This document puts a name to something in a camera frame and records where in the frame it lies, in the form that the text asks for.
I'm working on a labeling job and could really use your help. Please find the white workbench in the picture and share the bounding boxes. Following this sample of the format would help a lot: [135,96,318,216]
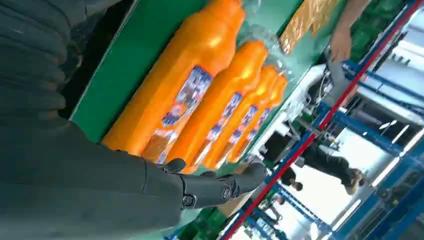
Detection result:
[256,63,330,158]

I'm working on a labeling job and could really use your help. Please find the red metal bar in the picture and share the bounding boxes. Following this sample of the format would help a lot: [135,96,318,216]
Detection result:
[220,0,424,240]

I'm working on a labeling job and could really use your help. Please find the green table mat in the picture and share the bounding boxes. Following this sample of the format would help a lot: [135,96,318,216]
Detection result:
[70,0,348,176]

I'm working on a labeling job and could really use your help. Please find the person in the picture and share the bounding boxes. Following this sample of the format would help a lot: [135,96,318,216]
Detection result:
[280,167,304,193]
[300,139,366,196]

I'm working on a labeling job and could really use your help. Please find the blue metal frame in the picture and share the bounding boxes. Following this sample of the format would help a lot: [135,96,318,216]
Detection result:
[245,0,424,240]

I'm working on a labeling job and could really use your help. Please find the green plastic crate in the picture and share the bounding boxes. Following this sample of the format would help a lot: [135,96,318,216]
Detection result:
[349,0,409,64]

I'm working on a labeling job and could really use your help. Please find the cardboard box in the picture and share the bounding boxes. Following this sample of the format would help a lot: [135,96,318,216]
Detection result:
[216,193,253,219]

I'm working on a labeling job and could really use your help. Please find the person's hand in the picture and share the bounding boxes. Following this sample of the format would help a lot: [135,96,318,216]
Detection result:
[330,28,353,64]

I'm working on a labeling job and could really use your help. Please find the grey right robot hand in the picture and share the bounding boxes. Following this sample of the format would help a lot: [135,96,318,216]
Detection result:
[0,0,268,240]

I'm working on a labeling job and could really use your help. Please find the black box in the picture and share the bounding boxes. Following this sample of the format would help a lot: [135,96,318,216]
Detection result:
[263,131,293,164]

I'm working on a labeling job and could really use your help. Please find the clear plastic bag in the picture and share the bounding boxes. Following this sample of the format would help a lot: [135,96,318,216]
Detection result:
[236,0,294,82]

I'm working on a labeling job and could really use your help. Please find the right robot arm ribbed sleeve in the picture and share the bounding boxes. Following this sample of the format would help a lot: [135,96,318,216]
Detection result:
[0,0,84,125]

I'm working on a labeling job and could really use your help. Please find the yellow sheet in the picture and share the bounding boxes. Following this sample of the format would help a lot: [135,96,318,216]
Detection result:
[279,0,340,56]

